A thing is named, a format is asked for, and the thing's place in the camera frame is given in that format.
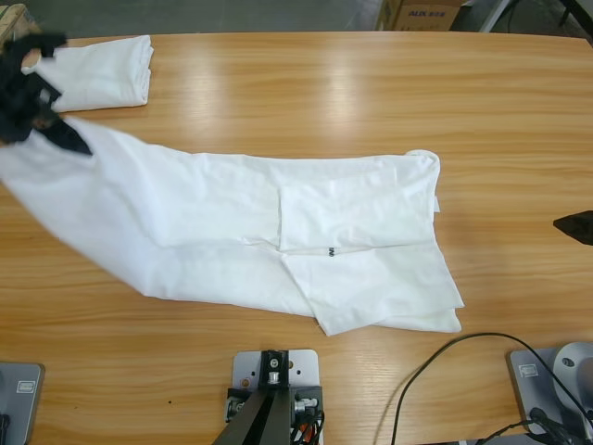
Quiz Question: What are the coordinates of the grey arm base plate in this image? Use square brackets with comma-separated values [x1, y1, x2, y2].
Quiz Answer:
[505, 341, 593, 437]
[0, 362, 46, 445]

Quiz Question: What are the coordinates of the white t-shirt with black logo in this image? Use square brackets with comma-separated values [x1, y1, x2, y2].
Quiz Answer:
[0, 116, 466, 337]

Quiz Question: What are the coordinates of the cardboard box with blue print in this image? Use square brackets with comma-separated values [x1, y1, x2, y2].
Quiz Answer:
[375, 0, 465, 32]

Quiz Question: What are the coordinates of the wooden crate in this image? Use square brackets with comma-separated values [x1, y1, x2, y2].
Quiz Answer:
[0, 3, 48, 43]

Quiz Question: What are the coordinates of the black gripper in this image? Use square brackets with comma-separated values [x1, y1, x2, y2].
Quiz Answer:
[0, 55, 95, 159]

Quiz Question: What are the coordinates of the long black cable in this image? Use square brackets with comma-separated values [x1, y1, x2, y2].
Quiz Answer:
[388, 332, 593, 445]

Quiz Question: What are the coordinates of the black base power cable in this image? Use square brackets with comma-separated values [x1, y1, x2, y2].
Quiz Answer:
[472, 406, 593, 445]

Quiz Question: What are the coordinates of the black and orange cable bundle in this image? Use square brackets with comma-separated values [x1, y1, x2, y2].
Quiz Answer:
[289, 407, 328, 445]

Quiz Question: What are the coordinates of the white metal frame bar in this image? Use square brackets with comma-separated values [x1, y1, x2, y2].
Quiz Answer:
[479, 0, 515, 33]

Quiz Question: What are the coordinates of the folded plain white t-shirt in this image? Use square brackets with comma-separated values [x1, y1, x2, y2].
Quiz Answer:
[20, 34, 155, 113]

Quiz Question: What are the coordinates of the white mounting plate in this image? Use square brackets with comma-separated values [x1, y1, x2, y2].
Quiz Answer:
[231, 350, 322, 409]

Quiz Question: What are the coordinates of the black tripod leg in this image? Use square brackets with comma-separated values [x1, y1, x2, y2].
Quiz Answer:
[558, 0, 593, 46]

